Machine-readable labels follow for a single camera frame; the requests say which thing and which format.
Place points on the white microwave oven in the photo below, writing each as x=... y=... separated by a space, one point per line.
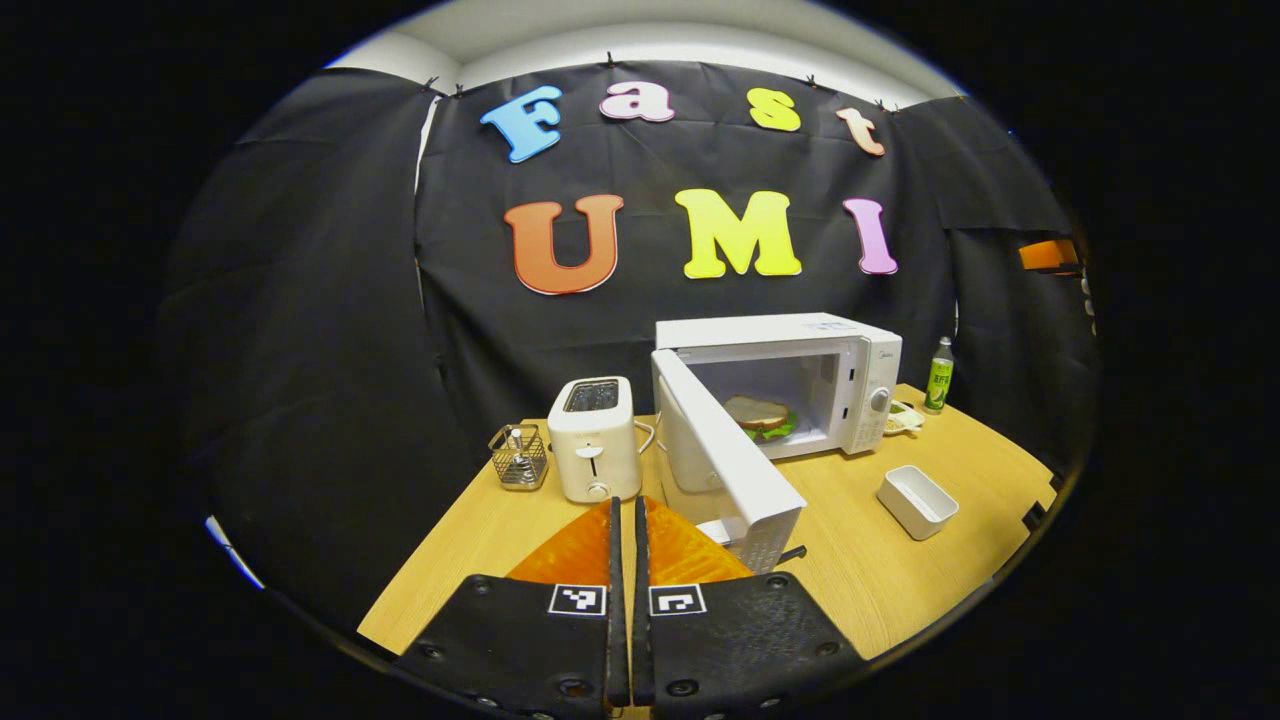
x=760 y=330

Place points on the sandwich with lettuce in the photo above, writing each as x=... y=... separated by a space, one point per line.
x=757 y=412

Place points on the white divided plate with grains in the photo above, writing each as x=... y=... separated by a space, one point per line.
x=903 y=420

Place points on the white toaster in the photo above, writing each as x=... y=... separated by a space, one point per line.
x=595 y=450

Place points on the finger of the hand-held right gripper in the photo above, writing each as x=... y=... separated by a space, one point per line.
x=1048 y=255

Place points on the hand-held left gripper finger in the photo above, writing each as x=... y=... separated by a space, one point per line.
x=617 y=620
x=642 y=620

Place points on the green drink bottle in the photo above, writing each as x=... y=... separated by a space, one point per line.
x=939 y=380

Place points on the white rectangular tray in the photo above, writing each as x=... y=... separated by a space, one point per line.
x=915 y=505

